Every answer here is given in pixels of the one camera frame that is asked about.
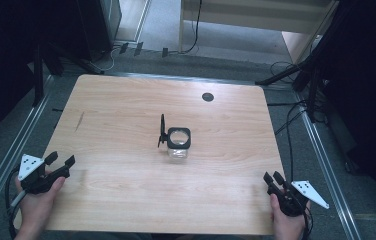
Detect black tripod stand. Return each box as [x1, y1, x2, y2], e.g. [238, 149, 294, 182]
[255, 0, 357, 123]

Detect person's right hand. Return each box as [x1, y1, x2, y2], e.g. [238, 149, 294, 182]
[269, 193, 311, 240]

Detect clear jar with black lid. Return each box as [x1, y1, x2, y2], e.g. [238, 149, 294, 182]
[157, 113, 192, 161]

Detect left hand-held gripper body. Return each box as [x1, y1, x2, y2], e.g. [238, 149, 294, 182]
[17, 153, 71, 196]

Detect black tripod legs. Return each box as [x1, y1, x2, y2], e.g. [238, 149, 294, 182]
[42, 41, 106, 76]

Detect dark cabinet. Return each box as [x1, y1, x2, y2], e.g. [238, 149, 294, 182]
[75, 0, 123, 62]

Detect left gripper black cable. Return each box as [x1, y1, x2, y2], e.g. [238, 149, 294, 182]
[4, 165, 22, 240]

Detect white furniture frame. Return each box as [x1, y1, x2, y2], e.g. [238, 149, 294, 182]
[178, 0, 341, 65]

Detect black metal stand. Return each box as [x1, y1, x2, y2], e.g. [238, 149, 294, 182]
[31, 41, 46, 108]

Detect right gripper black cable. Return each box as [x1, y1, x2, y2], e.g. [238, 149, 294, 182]
[301, 206, 314, 240]

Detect black floor cable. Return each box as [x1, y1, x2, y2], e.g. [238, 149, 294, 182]
[269, 60, 310, 184]

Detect person's left hand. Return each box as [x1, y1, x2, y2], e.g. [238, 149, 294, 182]
[14, 175, 67, 233]

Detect black hanging cable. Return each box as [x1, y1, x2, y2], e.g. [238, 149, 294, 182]
[178, 0, 204, 55]

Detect white floor cable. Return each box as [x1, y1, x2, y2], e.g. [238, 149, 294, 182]
[88, 45, 119, 73]

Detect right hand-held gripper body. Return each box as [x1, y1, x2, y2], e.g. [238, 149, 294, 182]
[266, 180, 331, 218]

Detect aluminium floor rail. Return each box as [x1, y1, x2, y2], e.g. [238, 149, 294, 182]
[0, 75, 54, 229]
[294, 94, 364, 240]

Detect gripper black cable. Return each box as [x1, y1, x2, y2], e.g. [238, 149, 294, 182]
[301, 206, 314, 240]
[4, 165, 22, 240]

